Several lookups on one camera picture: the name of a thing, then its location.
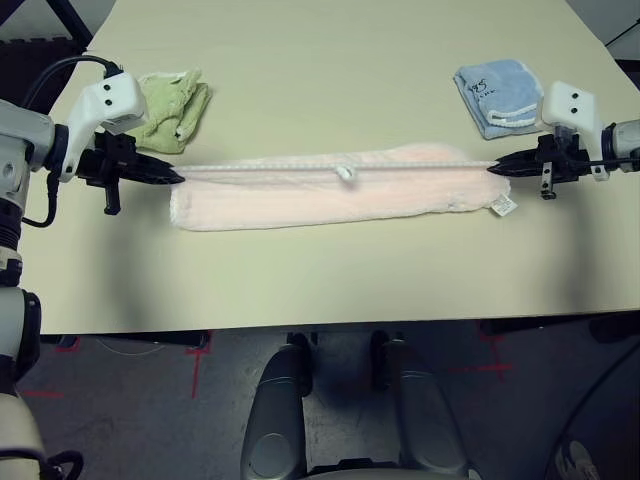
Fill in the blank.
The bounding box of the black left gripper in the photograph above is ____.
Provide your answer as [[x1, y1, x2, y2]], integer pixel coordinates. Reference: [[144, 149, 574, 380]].
[[74, 132, 187, 215]]

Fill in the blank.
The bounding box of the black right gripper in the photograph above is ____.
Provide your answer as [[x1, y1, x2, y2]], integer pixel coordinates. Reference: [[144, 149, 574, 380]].
[[488, 133, 586, 201]]

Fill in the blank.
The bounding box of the pink towel with white trim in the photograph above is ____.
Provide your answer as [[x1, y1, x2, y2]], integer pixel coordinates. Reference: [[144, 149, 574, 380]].
[[169, 142, 516, 234]]

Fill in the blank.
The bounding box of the crumpled green towel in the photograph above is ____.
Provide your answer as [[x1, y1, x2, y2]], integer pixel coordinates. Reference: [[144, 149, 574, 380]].
[[130, 68, 214, 154]]

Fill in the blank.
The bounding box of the folded blue towel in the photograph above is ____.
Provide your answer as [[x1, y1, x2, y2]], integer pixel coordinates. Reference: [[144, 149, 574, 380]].
[[453, 59, 545, 140]]

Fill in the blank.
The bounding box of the black foam mat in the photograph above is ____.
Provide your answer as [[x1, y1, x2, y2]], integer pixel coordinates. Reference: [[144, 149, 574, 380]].
[[0, 34, 89, 117]]

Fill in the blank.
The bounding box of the grey left robot leg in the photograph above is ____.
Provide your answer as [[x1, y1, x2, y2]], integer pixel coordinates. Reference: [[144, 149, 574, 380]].
[[239, 332, 315, 480]]

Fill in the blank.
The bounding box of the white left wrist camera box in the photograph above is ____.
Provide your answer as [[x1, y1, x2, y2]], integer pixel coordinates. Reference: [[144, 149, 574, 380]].
[[62, 72, 149, 184]]

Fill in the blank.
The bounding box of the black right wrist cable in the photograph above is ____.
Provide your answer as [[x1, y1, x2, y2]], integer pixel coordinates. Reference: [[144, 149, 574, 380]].
[[579, 154, 640, 170]]

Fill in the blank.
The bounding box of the black metal frame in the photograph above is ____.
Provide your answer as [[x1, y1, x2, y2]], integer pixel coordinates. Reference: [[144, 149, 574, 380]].
[[0, 0, 120, 47]]

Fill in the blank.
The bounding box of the black left elbow cable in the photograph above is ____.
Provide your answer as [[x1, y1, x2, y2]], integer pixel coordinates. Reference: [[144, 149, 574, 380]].
[[39, 449, 85, 480]]

